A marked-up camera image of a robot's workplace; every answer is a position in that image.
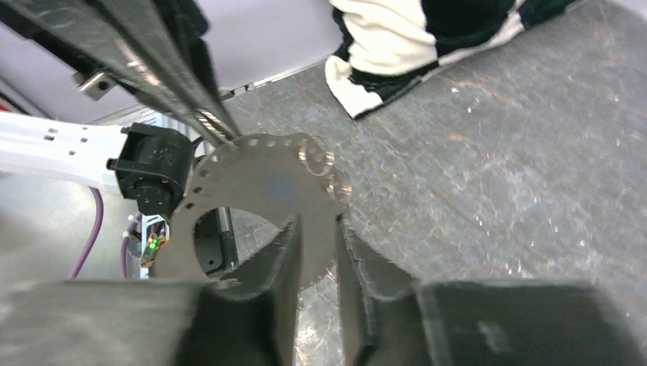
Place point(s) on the black white checkered cloth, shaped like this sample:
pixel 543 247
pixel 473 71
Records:
pixel 388 47

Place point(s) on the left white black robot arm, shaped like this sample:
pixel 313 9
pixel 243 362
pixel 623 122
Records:
pixel 144 163

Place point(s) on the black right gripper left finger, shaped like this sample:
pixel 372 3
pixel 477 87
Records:
pixel 247 317

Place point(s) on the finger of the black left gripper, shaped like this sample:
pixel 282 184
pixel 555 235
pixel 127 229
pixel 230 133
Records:
pixel 163 42
pixel 77 33

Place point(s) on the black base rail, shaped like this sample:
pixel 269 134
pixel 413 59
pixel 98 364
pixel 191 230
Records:
pixel 215 243

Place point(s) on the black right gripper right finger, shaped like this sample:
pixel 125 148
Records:
pixel 389 317

